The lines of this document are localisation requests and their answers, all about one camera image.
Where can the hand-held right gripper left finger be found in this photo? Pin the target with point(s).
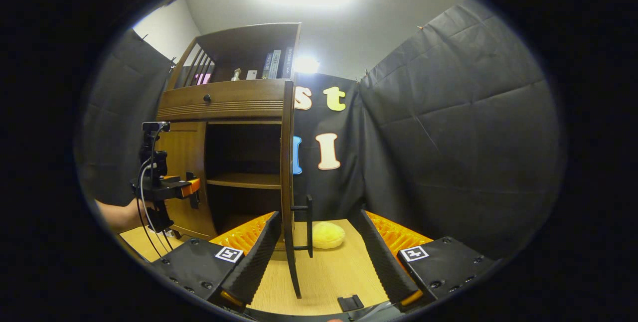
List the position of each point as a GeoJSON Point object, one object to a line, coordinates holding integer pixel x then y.
{"type": "Point", "coordinates": [259, 262]}

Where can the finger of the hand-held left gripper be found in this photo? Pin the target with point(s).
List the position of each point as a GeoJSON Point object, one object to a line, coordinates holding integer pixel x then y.
{"type": "Point", "coordinates": [192, 187]}

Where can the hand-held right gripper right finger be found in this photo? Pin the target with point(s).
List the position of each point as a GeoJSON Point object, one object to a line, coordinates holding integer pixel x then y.
{"type": "Point", "coordinates": [381, 262]}

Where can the wooden cabinet door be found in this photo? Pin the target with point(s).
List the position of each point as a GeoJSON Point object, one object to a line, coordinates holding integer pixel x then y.
{"type": "Point", "coordinates": [287, 162]}
{"type": "Point", "coordinates": [187, 147]}

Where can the wooden double-door shoe cabinet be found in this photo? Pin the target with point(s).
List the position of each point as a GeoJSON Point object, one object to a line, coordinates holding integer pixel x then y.
{"type": "Point", "coordinates": [239, 48]}

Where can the wooden inner cabinet shelf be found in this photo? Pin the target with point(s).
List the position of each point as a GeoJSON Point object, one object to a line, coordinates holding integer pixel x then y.
{"type": "Point", "coordinates": [244, 181]}

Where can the wooden cabinet drawer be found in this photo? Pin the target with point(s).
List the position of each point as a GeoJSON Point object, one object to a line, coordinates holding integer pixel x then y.
{"type": "Point", "coordinates": [239, 97]}

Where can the small black block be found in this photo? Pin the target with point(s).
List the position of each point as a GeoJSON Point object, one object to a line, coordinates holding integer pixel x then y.
{"type": "Point", "coordinates": [350, 303]}

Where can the small white bottle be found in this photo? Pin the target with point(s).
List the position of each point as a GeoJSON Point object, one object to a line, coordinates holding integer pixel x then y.
{"type": "Point", "coordinates": [237, 75]}

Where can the small white box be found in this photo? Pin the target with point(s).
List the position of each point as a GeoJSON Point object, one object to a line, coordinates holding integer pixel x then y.
{"type": "Point", "coordinates": [251, 75]}

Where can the light blue upright book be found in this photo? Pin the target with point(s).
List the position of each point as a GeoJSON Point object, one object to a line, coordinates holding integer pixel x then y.
{"type": "Point", "coordinates": [275, 64]}

